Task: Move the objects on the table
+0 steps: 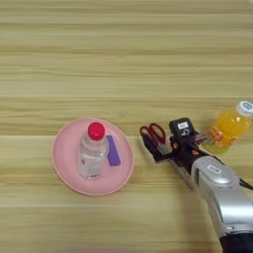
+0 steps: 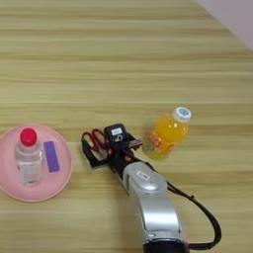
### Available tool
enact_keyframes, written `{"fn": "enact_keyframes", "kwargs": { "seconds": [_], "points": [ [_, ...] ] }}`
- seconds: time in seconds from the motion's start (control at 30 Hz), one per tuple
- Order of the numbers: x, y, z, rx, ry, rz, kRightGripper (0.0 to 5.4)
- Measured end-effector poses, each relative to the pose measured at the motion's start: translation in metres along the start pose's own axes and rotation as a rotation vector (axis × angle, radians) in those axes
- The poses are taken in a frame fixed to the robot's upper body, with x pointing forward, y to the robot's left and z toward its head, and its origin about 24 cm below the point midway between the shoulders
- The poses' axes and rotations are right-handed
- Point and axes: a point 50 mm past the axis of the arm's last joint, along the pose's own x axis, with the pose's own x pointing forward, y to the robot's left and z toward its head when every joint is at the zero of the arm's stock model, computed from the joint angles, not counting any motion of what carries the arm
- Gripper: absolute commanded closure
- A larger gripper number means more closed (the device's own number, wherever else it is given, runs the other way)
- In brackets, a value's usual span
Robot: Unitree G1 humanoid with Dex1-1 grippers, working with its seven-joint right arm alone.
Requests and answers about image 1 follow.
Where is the pink round plate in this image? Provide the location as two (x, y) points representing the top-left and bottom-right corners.
(50, 117), (135, 198)

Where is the orange juice bottle white cap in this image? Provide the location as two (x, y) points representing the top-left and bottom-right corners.
(202, 100), (253, 156)

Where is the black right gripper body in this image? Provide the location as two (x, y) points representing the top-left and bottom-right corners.
(155, 131), (207, 173)

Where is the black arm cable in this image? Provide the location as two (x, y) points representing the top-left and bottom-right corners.
(238, 177), (253, 192)

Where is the purple rectangular block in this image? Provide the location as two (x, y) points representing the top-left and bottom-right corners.
(105, 134), (122, 167)

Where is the clear water bottle red cap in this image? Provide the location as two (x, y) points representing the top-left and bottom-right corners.
(77, 122), (110, 181)

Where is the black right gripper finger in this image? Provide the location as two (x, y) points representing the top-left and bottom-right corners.
(141, 133), (173, 162)
(195, 130), (210, 143)

